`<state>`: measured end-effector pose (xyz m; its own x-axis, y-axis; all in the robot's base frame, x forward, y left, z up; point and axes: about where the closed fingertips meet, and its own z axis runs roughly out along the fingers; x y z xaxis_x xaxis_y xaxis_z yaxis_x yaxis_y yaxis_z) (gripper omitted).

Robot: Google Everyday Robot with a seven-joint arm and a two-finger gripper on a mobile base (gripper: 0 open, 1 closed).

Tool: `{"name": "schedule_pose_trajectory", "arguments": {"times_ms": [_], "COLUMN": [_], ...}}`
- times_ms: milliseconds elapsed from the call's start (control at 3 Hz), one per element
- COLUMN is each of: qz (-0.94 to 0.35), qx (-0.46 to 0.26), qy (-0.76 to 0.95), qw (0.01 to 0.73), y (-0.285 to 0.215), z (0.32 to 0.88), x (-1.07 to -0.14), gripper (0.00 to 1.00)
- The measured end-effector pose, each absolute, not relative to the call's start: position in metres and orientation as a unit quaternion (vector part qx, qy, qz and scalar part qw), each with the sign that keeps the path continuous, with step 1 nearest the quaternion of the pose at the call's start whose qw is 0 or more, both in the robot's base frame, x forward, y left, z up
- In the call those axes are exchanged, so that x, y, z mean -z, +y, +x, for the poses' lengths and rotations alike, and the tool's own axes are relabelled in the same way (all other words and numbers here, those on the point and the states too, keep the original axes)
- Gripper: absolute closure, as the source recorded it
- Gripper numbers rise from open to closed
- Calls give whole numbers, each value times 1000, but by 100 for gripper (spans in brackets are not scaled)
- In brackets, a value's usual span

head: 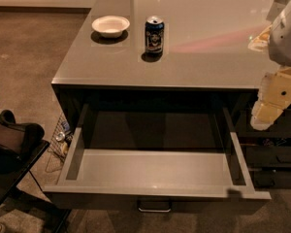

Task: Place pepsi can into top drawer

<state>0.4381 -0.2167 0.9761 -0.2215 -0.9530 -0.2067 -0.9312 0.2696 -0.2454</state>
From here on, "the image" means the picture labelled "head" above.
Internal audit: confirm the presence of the white paper bowl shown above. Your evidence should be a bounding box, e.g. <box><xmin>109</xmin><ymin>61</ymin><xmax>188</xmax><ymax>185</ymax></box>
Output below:
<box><xmin>91</xmin><ymin>16</ymin><xmax>130</xmax><ymax>38</ymax></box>

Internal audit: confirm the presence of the wire basket with trash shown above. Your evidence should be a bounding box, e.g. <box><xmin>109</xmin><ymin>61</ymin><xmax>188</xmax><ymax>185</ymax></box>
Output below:
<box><xmin>46</xmin><ymin>114</ymin><xmax>73</xmax><ymax>173</ymax></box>

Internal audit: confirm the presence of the dark grey cabinet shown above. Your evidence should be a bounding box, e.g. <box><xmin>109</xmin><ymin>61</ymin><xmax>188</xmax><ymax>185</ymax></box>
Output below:
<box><xmin>52</xmin><ymin>0</ymin><xmax>290</xmax><ymax>128</ymax></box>

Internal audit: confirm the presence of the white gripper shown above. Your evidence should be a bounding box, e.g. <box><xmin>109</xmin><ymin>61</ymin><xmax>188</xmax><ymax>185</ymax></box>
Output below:
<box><xmin>248</xmin><ymin>25</ymin><xmax>291</xmax><ymax>130</ymax></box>

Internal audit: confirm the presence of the blue pepsi can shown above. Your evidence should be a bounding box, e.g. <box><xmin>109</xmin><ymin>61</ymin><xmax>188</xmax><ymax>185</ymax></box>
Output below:
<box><xmin>145</xmin><ymin>16</ymin><xmax>165</xmax><ymax>55</ymax></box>

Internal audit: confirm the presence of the metal drawer handle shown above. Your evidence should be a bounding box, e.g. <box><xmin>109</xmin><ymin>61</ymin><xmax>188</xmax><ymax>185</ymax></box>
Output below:
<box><xmin>137</xmin><ymin>200</ymin><xmax>172</xmax><ymax>213</ymax></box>

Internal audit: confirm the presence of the black folding chair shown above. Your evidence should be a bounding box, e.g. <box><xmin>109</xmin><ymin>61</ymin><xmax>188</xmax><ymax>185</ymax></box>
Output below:
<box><xmin>0</xmin><ymin>110</ymin><xmax>70</xmax><ymax>233</ymax></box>

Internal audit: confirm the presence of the open grey top drawer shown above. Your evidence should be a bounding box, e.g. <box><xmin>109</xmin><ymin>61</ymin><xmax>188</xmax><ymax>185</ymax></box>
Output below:
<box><xmin>44</xmin><ymin>106</ymin><xmax>271</xmax><ymax>214</ymax></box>

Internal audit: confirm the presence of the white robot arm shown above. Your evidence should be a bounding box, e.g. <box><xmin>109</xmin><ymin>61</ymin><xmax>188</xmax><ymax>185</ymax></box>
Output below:
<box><xmin>248</xmin><ymin>0</ymin><xmax>291</xmax><ymax>130</ymax></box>

